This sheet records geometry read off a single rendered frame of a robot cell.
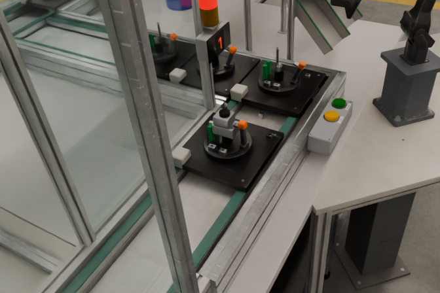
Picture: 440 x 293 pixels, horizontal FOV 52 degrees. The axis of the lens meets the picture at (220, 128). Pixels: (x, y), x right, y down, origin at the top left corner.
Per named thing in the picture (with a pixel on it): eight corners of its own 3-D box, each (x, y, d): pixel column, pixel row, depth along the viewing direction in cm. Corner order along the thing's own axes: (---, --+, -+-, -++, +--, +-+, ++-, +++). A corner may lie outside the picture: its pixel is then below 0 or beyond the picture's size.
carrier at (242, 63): (260, 63, 164) (260, 32, 156) (228, 99, 149) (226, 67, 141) (204, 50, 175) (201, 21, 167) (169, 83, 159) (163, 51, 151)
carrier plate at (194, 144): (284, 137, 132) (284, 132, 131) (246, 193, 117) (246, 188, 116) (213, 116, 143) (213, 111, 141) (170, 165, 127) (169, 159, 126)
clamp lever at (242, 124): (248, 142, 125) (247, 120, 120) (245, 146, 123) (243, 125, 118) (237, 138, 126) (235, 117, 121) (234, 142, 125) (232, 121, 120)
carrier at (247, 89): (325, 78, 154) (329, 46, 146) (298, 118, 138) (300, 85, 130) (261, 63, 164) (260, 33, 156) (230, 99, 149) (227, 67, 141)
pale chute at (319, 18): (342, 39, 166) (351, 34, 162) (323, 55, 158) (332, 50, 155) (297, -24, 163) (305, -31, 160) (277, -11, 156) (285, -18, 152)
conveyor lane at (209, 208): (322, 99, 160) (324, 75, 154) (196, 293, 106) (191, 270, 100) (250, 81, 172) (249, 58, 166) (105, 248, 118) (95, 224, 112)
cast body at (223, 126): (239, 129, 125) (238, 110, 121) (232, 139, 122) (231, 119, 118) (213, 121, 129) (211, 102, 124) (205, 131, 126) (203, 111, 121)
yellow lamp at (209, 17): (222, 20, 125) (220, 3, 122) (213, 28, 122) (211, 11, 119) (207, 17, 127) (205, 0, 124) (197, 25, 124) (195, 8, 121)
